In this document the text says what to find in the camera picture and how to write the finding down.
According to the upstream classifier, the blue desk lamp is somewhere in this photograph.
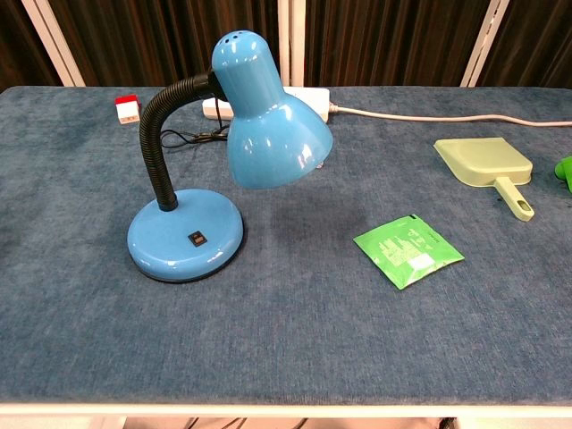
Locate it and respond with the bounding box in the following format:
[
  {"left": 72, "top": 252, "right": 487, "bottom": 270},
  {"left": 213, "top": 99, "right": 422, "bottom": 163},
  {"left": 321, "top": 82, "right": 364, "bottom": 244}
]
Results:
[{"left": 126, "top": 29, "right": 334, "bottom": 283}]

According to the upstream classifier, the white power strip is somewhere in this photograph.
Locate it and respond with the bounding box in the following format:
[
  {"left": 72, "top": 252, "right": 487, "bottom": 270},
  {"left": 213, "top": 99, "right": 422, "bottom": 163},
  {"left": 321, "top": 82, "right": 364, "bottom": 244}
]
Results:
[{"left": 201, "top": 87, "right": 332, "bottom": 124}]

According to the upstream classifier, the blue fabric table mat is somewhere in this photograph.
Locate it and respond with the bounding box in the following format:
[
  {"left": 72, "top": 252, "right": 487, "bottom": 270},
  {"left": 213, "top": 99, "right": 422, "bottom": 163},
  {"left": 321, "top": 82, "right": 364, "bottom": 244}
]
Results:
[{"left": 0, "top": 85, "right": 572, "bottom": 406}]

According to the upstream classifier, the green foil packet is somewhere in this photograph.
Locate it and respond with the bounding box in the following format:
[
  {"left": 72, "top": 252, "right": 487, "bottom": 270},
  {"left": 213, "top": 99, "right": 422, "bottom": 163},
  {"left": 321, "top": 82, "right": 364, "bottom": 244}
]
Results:
[{"left": 352, "top": 214, "right": 466, "bottom": 291}]

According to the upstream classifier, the small red white box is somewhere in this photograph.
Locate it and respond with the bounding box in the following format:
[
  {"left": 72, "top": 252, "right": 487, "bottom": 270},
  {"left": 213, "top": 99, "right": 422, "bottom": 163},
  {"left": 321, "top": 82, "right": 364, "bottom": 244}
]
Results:
[{"left": 114, "top": 93, "right": 142, "bottom": 125}]

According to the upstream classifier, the light green dustpan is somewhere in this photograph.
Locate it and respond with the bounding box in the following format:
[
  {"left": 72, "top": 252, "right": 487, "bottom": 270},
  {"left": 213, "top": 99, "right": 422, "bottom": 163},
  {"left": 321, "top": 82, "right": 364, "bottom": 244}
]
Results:
[{"left": 433, "top": 137, "right": 536, "bottom": 223}]

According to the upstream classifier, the green grid organizer block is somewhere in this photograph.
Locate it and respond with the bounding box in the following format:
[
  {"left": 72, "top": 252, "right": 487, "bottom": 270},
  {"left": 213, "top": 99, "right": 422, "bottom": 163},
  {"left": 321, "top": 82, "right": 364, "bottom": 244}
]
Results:
[{"left": 553, "top": 155, "right": 572, "bottom": 194}]

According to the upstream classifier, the black lamp power cord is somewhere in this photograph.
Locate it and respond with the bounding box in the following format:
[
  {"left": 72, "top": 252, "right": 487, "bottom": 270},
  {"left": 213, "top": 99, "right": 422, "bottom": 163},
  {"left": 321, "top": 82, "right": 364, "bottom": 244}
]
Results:
[{"left": 159, "top": 96, "right": 231, "bottom": 149}]

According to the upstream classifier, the white power strip cable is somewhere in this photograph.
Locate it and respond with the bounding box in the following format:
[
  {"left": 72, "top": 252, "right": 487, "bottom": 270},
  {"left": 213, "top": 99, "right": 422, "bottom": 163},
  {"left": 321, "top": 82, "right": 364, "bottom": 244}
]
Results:
[{"left": 329, "top": 102, "right": 572, "bottom": 128}]

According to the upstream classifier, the white partition frame post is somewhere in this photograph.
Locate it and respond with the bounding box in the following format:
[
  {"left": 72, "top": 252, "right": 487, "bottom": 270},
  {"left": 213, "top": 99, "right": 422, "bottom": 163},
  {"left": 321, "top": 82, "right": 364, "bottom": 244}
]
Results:
[
  {"left": 459, "top": 0, "right": 510, "bottom": 88},
  {"left": 21, "top": 0, "right": 86, "bottom": 88},
  {"left": 276, "top": 0, "right": 307, "bottom": 88}
]

